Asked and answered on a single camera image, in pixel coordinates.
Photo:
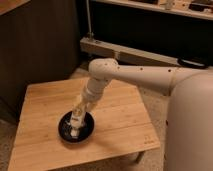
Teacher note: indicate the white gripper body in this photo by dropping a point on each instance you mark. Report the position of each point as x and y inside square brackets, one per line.
[89, 98]

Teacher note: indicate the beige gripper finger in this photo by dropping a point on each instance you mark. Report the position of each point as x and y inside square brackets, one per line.
[87, 108]
[77, 102]

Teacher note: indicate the white plastic bottle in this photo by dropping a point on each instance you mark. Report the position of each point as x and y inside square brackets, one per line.
[76, 122]

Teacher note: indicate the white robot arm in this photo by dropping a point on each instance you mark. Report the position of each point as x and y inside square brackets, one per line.
[188, 144]

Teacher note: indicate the black ceramic bowl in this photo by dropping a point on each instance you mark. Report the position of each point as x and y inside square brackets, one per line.
[64, 128]

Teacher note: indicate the wooden table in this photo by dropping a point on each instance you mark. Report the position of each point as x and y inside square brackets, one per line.
[122, 126]

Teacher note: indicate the grey metal beam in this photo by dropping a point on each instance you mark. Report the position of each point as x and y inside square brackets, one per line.
[125, 54]

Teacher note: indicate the vertical metal pole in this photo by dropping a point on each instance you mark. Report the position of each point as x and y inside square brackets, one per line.
[90, 31]

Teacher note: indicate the wooden counter corner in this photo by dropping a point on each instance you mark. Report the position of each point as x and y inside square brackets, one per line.
[8, 5]

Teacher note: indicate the wooden shelf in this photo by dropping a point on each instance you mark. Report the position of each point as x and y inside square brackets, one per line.
[157, 8]

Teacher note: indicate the black handle on beam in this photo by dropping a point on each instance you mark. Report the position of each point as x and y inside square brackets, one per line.
[191, 65]

